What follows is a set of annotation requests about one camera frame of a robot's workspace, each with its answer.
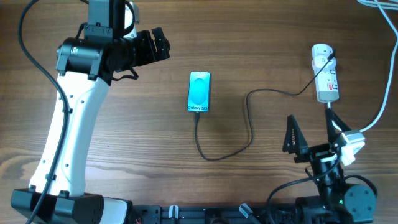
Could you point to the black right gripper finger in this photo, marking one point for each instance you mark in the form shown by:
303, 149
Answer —
333, 122
294, 141

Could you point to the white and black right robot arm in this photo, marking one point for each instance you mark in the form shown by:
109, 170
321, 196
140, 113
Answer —
338, 201

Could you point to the turquoise screen smartphone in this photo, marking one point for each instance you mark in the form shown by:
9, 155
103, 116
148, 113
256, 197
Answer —
199, 92

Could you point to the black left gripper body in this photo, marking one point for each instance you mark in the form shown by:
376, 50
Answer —
145, 53

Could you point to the white power strip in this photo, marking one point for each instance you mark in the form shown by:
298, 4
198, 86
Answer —
324, 67

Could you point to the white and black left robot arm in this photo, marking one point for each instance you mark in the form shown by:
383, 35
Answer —
105, 44

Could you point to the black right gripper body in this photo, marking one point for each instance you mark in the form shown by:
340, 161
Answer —
318, 152

